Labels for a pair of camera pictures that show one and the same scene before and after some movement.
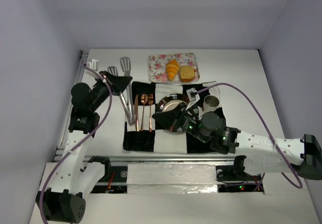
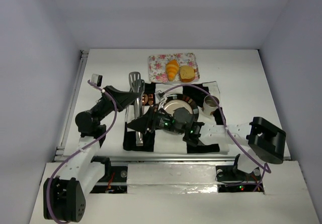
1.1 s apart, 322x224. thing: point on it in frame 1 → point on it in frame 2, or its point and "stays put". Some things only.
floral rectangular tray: x=157 y=66 stays put
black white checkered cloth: x=149 y=134 stays put
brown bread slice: x=187 y=73 stays put
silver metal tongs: x=126 y=96 → x=138 y=84
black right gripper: x=178 y=117 → x=151 y=121
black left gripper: x=108 y=82 → x=110 y=96
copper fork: x=150 y=100 stays put
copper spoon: x=144 y=99 stays put
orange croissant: x=172 y=68 stays put
